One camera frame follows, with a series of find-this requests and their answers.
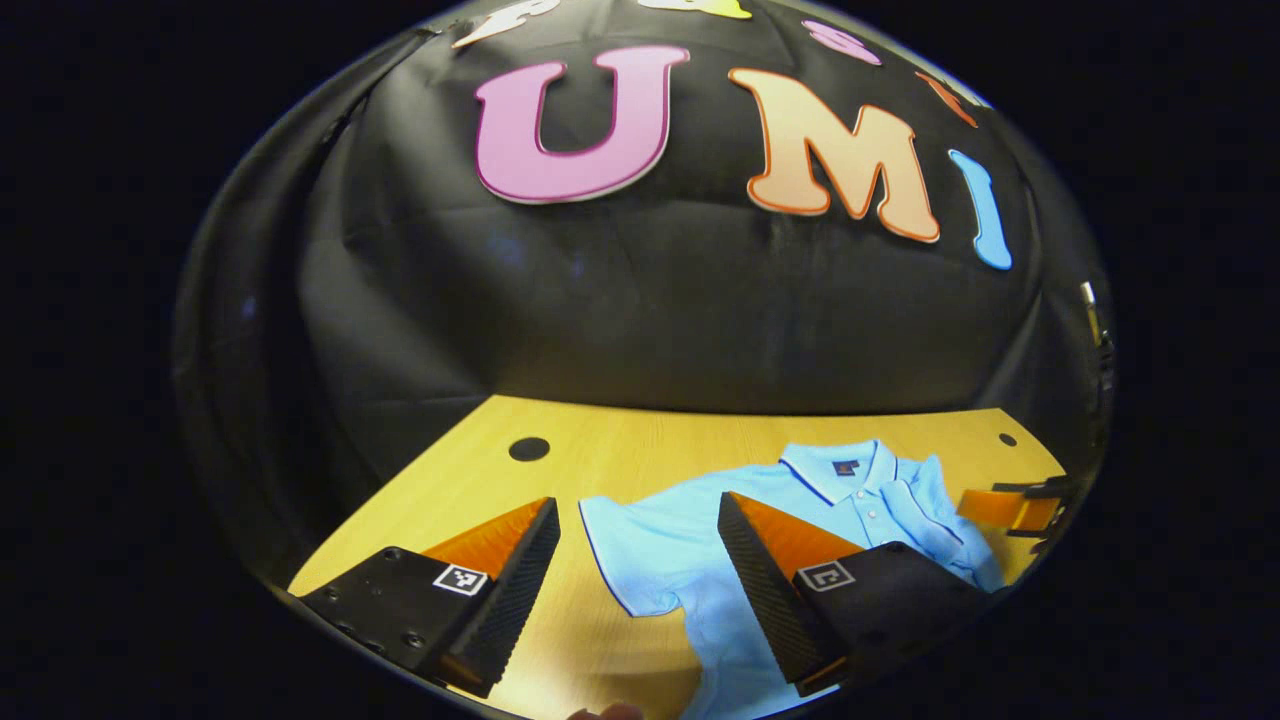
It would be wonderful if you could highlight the light blue T-shirt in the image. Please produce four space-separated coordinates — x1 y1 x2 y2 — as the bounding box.
578 438 1006 720

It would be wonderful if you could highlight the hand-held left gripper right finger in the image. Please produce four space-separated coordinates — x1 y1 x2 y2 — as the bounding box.
716 490 1001 698

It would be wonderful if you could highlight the black backdrop cloth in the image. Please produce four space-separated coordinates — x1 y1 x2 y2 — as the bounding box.
170 0 1116 601

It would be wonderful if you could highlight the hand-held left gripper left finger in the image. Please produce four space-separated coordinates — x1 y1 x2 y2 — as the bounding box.
298 497 563 699

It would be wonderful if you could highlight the metal stand pole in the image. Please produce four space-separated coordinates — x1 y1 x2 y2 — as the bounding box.
1078 280 1117 406

